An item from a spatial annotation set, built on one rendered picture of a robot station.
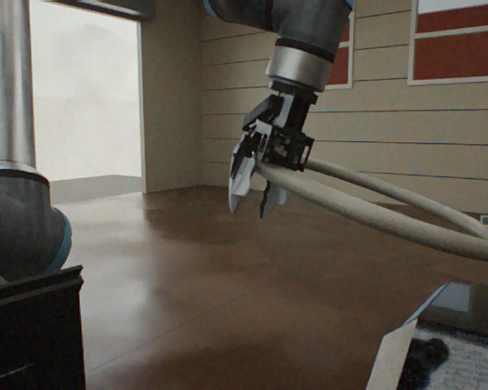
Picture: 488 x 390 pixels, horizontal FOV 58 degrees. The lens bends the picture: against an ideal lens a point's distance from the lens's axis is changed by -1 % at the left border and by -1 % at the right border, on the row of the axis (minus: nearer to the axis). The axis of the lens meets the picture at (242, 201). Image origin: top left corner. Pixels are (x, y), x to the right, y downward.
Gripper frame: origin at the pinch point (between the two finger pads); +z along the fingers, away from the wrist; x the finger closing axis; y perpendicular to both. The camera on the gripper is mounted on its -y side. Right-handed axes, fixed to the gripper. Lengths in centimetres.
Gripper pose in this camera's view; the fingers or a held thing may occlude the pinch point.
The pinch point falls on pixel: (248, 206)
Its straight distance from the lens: 72.0
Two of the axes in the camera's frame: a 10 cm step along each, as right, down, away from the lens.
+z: -3.0, 9.3, 2.1
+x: 9.0, 2.0, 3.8
